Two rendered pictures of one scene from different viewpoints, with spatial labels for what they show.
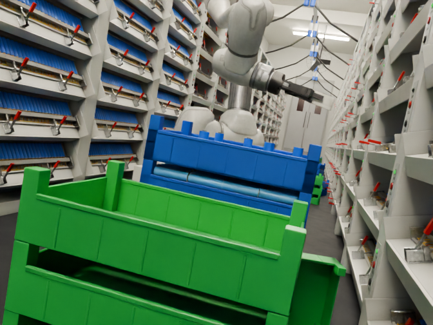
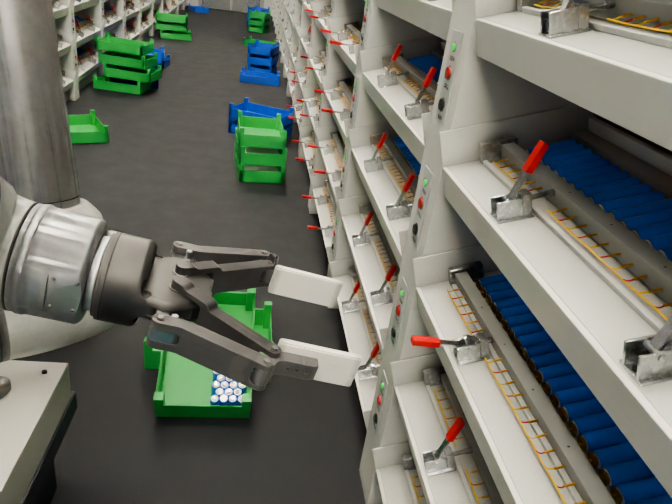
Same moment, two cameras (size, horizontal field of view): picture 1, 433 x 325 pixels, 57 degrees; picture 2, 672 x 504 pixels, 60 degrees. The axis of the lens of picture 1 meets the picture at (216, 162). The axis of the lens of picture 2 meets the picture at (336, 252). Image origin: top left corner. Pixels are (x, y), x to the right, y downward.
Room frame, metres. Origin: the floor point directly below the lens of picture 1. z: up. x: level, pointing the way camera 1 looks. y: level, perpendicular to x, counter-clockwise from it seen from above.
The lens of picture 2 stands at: (0.91, -0.14, 0.92)
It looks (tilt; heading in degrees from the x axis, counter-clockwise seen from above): 26 degrees down; 336
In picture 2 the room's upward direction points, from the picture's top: 8 degrees clockwise
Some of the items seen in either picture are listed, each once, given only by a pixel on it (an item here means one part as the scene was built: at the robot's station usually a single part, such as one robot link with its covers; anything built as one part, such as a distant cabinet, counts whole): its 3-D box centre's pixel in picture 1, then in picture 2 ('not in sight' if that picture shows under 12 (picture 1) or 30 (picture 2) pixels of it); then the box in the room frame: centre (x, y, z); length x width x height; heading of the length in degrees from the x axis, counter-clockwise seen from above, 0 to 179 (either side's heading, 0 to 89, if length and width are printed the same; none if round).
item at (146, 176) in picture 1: (230, 191); not in sight; (0.78, -0.04, 0.36); 0.30 x 0.20 x 0.08; 77
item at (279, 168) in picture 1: (238, 151); not in sight; (0.78, -0.04, 0.44); 0.30 x 0.20 x 0.08; 77
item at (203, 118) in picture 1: (194, 132); not in sight; (1.68, 0.11, 0.44); 0.18 x 0.16 x 0.22; 110
